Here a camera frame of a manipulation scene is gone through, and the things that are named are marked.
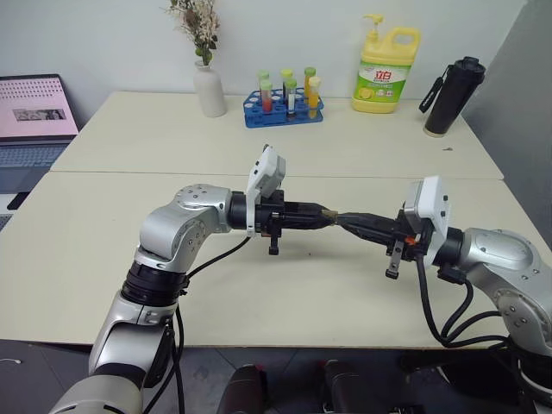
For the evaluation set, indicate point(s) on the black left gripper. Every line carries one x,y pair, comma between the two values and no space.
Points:
271,215

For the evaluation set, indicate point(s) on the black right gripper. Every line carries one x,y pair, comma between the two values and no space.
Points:
418,246

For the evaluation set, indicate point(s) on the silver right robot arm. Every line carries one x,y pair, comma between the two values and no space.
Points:
496,252

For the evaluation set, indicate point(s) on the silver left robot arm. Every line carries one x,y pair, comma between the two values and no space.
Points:
172,224

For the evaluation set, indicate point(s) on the blue test tube rack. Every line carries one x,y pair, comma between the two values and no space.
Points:
276,117

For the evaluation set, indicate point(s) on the yellow-capped orange liquid tube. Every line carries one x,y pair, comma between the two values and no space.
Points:
314,97

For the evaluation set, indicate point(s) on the green-capped white black tube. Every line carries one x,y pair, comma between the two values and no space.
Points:
292,92

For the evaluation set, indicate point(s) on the green-capped red liquid tube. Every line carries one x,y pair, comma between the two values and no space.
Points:
264,76
266,97

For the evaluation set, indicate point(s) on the green-capped orange liquid tube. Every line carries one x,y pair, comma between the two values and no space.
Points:
309,79

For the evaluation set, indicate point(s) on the yellow dish soap pump bottle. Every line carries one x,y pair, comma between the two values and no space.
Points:
379,82

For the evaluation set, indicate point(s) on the white ceramic vase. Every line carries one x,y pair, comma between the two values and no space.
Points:
210,92

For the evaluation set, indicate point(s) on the dark rounded shape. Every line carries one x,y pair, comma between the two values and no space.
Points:
243,390
345,388

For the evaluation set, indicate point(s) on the dried flower bouquet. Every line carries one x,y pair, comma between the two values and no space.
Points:
196,26

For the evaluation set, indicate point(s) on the black flat device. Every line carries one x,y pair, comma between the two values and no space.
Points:
18,202

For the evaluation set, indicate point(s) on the grey laptop with pink screen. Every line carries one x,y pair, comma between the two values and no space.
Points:
30,112

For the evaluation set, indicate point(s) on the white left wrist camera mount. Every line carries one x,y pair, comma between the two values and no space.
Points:
267,172

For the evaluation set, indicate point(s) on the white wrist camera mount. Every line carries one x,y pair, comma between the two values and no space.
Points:
433,198
267,172

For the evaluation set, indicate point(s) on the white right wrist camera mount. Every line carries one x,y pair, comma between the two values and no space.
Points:
433,198

